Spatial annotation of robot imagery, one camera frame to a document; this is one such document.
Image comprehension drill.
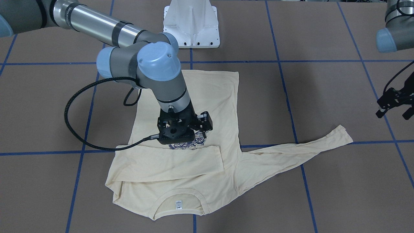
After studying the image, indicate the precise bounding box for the beige long-sleeve printed shirt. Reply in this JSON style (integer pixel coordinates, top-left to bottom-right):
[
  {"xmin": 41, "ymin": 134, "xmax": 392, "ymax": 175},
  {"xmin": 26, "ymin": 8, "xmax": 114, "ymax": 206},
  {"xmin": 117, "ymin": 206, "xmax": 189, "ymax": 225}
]
[{"xmin": 105, "ymin": 70, "xmax": 353, "ymax": 220}]

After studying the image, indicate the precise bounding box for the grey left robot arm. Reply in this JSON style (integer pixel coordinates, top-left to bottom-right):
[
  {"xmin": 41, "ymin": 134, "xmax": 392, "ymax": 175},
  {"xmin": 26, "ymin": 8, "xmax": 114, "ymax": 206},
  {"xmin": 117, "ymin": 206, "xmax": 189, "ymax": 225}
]
[{"xmin": 376, "ymin": 0, "xmax": 414, "ymax": 120}]

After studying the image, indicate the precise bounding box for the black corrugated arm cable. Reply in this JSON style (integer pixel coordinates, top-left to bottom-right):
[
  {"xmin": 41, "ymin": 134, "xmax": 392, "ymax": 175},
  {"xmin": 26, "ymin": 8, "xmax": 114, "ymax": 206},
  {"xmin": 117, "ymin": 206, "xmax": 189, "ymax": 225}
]
[
  {"xmin": 64, "ymin": 76, "xmax": 160, "ymax": 151},
  {"xmin": 383, "ymin": 60, "xmax": 414, "ymax": 97}
]

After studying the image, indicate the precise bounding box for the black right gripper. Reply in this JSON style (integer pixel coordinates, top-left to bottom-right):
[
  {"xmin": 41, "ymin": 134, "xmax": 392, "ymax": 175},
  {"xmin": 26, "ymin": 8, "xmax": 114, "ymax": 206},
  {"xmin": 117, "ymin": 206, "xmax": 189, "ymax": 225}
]
[{"xmin": 157, "ymin": 105, "xmax": 213, "ymax": 144}]

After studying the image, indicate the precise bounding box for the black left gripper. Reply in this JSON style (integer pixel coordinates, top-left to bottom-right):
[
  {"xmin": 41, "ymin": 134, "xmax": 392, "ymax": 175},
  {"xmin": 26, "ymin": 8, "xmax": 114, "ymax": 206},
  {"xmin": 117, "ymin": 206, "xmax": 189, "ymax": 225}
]
[{"xmin": 375, "ymin": 88, "xmax": 414, "ymax": 118}]

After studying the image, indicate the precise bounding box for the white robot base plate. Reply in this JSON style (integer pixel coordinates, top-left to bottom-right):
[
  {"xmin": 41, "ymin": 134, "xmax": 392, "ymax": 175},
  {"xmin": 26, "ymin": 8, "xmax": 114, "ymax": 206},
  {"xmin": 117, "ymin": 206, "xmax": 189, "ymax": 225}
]
[{"xmin": 163, "ymin": 0, "xmax": 221, "ymax": 49}]

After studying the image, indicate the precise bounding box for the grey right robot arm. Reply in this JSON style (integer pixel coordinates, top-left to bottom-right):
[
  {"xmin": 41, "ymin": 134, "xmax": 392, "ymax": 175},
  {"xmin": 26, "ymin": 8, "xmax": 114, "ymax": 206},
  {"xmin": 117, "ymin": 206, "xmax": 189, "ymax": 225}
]
[{"xmin": 1, "ymin": 0, "xmax": 213, "ymax": 148}]

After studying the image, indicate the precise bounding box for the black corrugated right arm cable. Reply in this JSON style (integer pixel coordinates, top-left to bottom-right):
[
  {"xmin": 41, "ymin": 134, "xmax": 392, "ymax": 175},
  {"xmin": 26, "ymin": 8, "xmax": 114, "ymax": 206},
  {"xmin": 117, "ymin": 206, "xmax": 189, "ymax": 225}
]
[{"xmin": 64, "ymin": 76, "xmax": 160, "ymax": 151}]

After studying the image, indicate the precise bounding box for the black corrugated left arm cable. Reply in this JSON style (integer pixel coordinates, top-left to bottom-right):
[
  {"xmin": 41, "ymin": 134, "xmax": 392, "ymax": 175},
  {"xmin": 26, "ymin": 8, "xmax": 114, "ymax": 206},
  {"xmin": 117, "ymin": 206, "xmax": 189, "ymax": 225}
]
[{"xmin": 383, "ymin": 60, "xmax": 414, "ymax": 97}]

